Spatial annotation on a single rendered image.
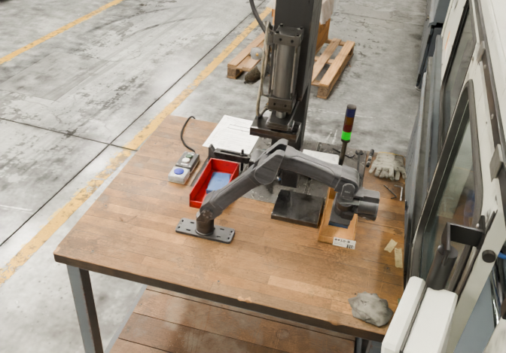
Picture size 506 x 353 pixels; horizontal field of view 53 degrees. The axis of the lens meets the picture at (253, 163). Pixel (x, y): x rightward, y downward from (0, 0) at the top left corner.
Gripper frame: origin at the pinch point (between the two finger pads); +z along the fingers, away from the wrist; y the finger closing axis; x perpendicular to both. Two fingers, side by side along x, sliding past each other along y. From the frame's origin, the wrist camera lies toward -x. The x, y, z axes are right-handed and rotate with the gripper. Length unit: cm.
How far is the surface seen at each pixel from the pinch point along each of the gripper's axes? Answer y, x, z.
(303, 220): -1.8, 12.3, 8.1
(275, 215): -2.6, 22.4, 8.1
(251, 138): 39, 45, 38
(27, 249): -27, 164, 107
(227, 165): 16, 47, 19
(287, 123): 29.2, 25.8, -2.8
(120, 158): 57, 158, 161
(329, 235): -5.1, 2.1, 7.4
